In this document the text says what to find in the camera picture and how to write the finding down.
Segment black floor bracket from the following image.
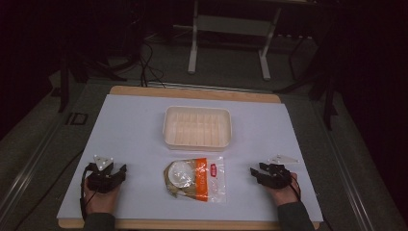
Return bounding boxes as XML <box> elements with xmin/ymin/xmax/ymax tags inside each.
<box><xmin>64</xmin><ymin>112</ymin><xmax>89</xmax><ymax>126</ymax></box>

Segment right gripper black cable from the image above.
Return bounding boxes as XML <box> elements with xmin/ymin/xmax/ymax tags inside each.
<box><xmin>282</xmin><ymin>169</ymin><xmax>303</xmax><ymax>204</ymax></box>

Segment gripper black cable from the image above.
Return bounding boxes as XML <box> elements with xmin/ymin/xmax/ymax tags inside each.
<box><xmin>79</xmin><ymin>166</ymin><xmax>97</xmax><ymax>222</ymax></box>
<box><xmin>282</xmin><ymin>169</ymin><xmax>303</xmax><ymax>204</ymax></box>

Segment black floor cables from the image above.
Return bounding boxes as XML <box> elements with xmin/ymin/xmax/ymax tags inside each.
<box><xmin>137</xmin><ymin>40</ymin><xmax>167</xmax><ymax>90</ymax></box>

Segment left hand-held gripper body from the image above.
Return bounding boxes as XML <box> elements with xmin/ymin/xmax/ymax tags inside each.
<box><xmin>85</xmin><ymin>154</ymin><xmax>118</xmax><ymax>194</ymax></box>

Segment white table sheet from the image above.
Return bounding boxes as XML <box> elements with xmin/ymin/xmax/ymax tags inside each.
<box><xmin>56</xmin><ymin>93</ymin><xmax>324</xmax><ymax>223</ymax></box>

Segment clear orange pastry bag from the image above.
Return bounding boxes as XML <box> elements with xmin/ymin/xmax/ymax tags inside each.
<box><xmin>163</xmin><ymin>156</ymin><xmax>228</xmax><ymax>204</ymax></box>

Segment cream plastic tray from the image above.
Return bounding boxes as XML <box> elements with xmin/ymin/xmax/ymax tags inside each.
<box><xmin>162</xmin><ymin>105</ymin><xmax>233</xmax><ymax>152</ymax></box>

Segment black metal stand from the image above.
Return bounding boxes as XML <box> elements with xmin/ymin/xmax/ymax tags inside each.
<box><xmin>57</xmin><ymin>47</ymin><xmax>129</xmax><ymax>114</ymax></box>
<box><xmin>274</xmin><ymin>28</ymin><xmax>341</xmax><ymax>132</ymax></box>

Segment white metal stand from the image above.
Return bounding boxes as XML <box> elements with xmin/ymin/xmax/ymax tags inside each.
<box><xmin>187</xmin><ymin>0</ymin><xmax>284</xmax><ymax>82</ymax></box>

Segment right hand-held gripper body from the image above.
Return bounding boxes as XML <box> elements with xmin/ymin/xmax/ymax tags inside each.
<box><xmin>259</xmin><ymin>154</ymin><xmax>300</xmax><ymax>191</ymax></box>

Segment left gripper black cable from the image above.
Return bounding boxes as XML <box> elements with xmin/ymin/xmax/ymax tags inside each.
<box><xmin>79</xmin><ymin>166</ymin><xmax>97</xmax><ymax>222</ymax></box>

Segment person's right hand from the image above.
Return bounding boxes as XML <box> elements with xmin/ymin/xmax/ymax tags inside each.
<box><xmin>264</xmin><ymin>172</ymin><xmax>303</xmax><ymax>207</ymax></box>

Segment aluminium floor rail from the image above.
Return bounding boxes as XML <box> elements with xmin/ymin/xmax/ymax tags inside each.
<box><xmin>0</xmin><ymin>112</ymin><xmax>70</xmax><ymax>219</ymax></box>
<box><xmin>312</xmin><ymin>99</ymin><xmax>376</xmax><ymax>231</ymax></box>

